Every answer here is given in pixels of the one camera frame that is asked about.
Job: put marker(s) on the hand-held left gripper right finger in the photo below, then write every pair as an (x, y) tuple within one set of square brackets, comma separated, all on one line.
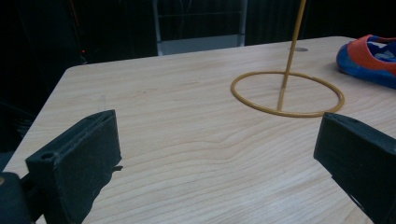
[(361, 161)]

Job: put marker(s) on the blue and orange shoe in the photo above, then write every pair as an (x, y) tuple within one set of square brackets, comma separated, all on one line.
[(367, 62)]

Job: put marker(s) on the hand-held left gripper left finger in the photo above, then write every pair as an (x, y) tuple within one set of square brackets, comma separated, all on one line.
[(77, 161)]

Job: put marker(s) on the round grey table hole cover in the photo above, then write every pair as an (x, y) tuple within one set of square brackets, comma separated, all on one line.
[(299, 49)]

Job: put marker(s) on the grey metal chair frame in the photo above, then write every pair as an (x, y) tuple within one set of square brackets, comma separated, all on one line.
[(199, 43)]

